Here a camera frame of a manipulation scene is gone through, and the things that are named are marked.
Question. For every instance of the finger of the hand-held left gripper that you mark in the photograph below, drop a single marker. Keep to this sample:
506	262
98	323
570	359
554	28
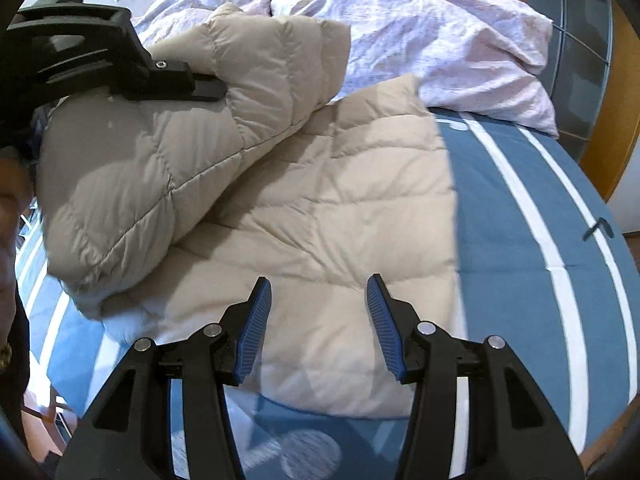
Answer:
175	82

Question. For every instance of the blue white striped bed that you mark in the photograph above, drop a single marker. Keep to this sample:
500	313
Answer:
505	260

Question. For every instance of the wooden door frame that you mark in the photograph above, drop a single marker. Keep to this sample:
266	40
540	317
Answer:
615	160

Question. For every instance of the cream quilted down jacket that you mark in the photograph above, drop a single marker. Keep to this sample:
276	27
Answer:
325	210

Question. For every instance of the person's left forearm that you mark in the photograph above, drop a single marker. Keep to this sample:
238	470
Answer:
15	390

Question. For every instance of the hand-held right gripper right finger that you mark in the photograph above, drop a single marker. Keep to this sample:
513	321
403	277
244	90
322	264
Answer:
385	330

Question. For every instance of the frosted glass door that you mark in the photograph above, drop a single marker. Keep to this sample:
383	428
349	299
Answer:
570	35

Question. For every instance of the person's left hand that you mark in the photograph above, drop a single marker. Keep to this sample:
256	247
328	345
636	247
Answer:
12	230

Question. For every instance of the small black hook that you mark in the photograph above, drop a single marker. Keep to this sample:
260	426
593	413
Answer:
600	225

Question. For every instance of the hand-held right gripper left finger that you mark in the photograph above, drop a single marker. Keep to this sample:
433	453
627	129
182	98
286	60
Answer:
252	330

